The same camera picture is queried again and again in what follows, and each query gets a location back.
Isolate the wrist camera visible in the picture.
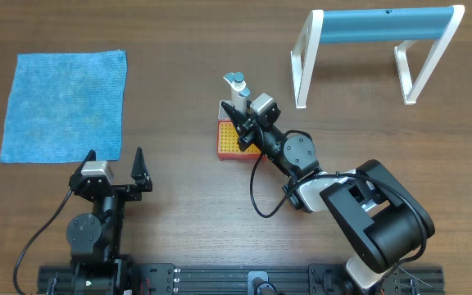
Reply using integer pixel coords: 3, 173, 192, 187
79, 160, 115, 184
249, 93, 276, 116

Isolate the white and blue stand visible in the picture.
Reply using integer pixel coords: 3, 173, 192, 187
290, 4, 465, 110

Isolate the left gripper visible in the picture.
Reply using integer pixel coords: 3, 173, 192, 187
69, 146, 154, 202

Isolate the mounting rail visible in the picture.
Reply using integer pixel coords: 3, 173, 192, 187
37, 263, 446, 295

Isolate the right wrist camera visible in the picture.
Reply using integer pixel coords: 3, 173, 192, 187
249, 93, 276, 116

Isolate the blue cloth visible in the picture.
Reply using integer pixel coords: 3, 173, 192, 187
0, 49, 129, 165

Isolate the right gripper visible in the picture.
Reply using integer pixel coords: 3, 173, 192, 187
220, 100, 275, 153

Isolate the red and yellow tip box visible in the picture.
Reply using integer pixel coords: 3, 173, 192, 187
216, 100, 264, 161

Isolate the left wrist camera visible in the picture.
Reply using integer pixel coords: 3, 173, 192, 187
79, 160, 115, 184

